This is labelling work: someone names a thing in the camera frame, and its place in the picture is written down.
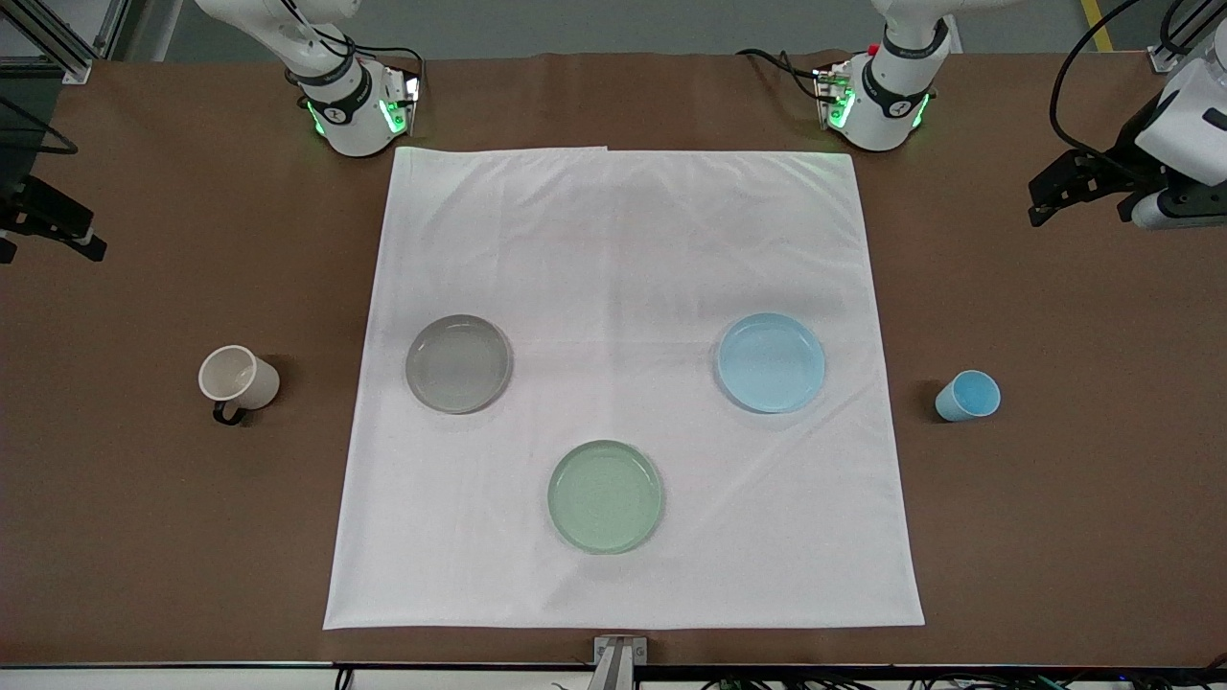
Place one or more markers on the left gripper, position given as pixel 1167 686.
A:
pixel 1137 163

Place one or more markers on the blue cup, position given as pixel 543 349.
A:
pixel 970 395

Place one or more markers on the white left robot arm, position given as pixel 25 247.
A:
pixel 887 105

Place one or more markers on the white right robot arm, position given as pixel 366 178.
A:
pixel 345 105

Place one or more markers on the blue plate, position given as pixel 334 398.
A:
pixel 771 362

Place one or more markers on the gray plate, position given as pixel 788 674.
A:
pixel 458 364

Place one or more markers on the green plate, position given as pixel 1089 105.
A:
pixel 605 496

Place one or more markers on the white cloth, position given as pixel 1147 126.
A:
pixel 623 287

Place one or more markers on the aluminium frame profile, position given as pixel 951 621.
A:
pixel 53 38

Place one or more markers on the metal table edge bracket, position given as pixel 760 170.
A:
pixel 620 656

